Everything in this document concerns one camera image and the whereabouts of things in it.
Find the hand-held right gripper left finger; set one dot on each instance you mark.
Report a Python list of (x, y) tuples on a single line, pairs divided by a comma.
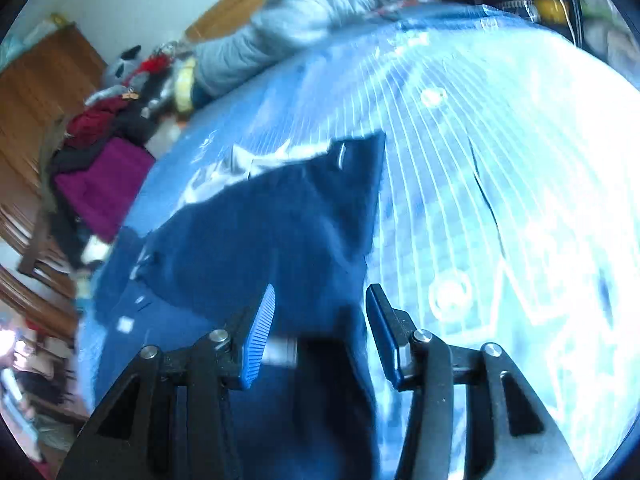
[(257, 340)]

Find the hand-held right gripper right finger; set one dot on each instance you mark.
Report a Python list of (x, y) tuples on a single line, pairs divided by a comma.
[(382, 332)]

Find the navy and grey small garment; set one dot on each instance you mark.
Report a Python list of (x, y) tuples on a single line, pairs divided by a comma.
[(300, 220)]

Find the blue grid bed sheet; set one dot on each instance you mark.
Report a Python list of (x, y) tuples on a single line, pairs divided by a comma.
[(450, 160)]

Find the magenta cloth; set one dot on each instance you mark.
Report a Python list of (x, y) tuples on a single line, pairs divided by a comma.
[(105, 185)]

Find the wooden chair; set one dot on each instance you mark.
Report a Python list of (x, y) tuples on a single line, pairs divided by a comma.
[(37, 240)]

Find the yellow striped cloth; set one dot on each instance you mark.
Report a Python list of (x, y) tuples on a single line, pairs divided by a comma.
[(185, 85)]

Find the dark red clothing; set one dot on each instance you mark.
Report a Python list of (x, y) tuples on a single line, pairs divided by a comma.
[(97, 120)]

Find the red plush cloth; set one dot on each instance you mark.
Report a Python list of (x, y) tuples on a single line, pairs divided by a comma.
[(155, 62)]

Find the black and white plush toy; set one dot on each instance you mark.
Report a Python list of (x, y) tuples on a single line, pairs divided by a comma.
[(122, 62)]

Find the grey quilted duvet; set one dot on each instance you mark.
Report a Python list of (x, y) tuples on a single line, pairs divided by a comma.
[(300, 25)]

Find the wooden headboard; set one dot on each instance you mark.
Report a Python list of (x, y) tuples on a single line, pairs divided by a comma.
[(225, 15)]

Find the wooden wardrobe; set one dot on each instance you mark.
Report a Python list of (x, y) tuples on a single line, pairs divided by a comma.
[(40, 85)]

